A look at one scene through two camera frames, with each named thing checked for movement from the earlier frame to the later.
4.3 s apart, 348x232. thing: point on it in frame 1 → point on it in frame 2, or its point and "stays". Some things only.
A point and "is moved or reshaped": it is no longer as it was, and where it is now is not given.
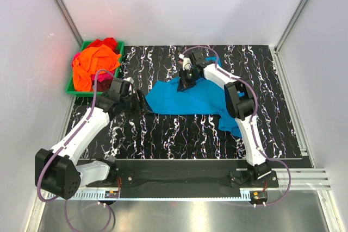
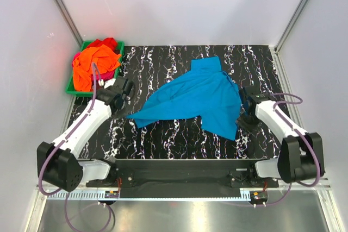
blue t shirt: (205, 98) is moved or reshaped
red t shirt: (110, 42) stays
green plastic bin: (70, 88) stays
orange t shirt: (90, 61) stays
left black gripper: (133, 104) → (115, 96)
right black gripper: (182, 83) → (241, 122)
